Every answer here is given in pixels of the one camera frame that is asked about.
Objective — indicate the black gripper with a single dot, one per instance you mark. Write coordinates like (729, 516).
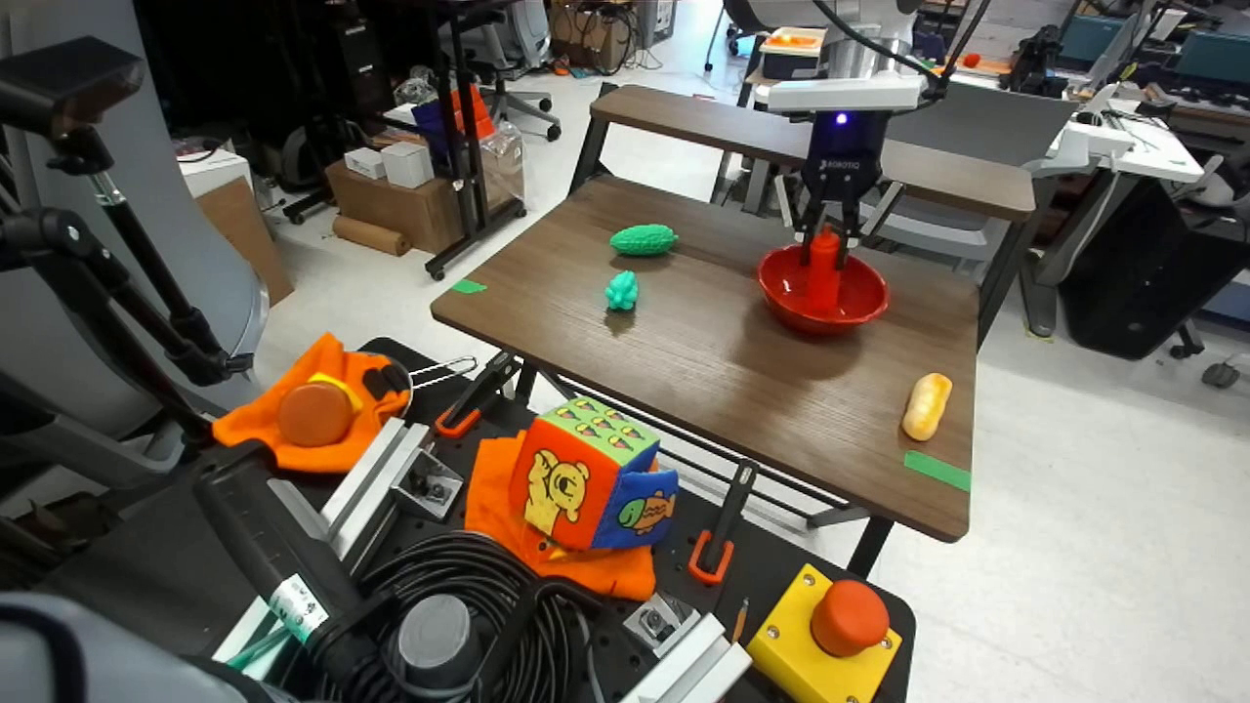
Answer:
(846, 155)

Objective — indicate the red sauce bottle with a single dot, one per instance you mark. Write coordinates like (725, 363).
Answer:
(820, 276)

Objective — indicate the red bowl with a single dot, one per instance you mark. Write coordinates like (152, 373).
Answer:
(832, 306)

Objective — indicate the raised wooden shelf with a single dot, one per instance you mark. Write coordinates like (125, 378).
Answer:
(704, 125)

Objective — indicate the green cucumber toy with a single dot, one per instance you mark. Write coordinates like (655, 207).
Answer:
(643, 240)

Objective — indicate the yellow bread toy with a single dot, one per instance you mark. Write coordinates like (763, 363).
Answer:
(927, 409)

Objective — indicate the teal crumpled toy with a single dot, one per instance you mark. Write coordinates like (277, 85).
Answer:
(624, 292)

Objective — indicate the large green tape strip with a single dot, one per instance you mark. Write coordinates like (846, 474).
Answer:
(935, 472)

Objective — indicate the white desk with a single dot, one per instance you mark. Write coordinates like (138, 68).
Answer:
(1118, 142)

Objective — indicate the black bag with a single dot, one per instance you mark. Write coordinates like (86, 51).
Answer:
(1138, 267)

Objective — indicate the orange black clamp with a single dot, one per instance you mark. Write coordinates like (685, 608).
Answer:
(720, 537)
(469, 395)

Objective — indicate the colourful plush cube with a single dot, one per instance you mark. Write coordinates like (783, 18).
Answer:
(592, 481)

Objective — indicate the small green tape piece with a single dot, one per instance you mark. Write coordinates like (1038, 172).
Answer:
(469, 288)

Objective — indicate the black rolling stand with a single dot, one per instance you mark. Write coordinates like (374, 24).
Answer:
(465, 142)

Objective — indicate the yellow box red button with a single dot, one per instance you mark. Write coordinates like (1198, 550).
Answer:
(820, 637)

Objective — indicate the orange cloth under cube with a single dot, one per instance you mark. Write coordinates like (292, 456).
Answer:
(503, 508)

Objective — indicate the cardboard box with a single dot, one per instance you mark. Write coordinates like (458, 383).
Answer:
(392, 206)

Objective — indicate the orange cloth with brown ball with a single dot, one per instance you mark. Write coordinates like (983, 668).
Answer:
(296, 417)

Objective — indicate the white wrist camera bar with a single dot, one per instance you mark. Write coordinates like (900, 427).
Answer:
(846, 94)

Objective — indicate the aluminium extrusion rail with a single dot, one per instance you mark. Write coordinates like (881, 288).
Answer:
(378, 474)
(690, 663)

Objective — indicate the black camera on tripod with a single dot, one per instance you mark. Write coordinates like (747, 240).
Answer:
(64, 85)

